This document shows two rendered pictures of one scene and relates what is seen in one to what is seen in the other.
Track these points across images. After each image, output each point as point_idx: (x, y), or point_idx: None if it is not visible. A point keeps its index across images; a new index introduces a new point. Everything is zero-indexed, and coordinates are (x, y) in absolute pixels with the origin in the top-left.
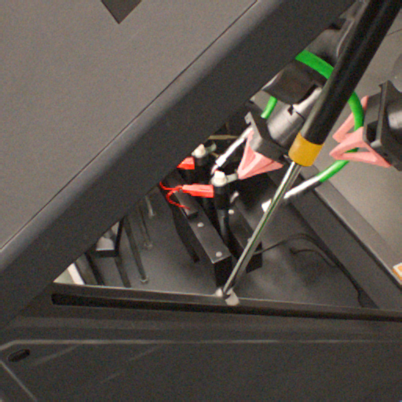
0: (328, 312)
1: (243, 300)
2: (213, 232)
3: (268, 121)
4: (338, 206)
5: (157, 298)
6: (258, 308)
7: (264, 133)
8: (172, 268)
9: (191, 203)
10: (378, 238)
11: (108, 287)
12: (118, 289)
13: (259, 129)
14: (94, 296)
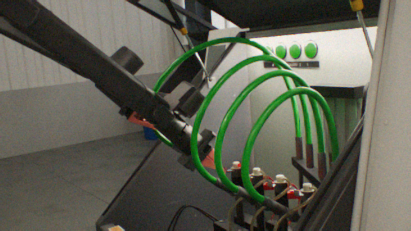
0: (178, 113)
1: (204, 83)
2: (249, 222)
3: (200, 135)
4: None
5: (222, 58)
6: (200, 83)
7: (202, 133)
8: None
9: (271, 223)
10: None
11: (231, 49)
12: (229, 51)
13: (205, 130)
14: (230, 43)
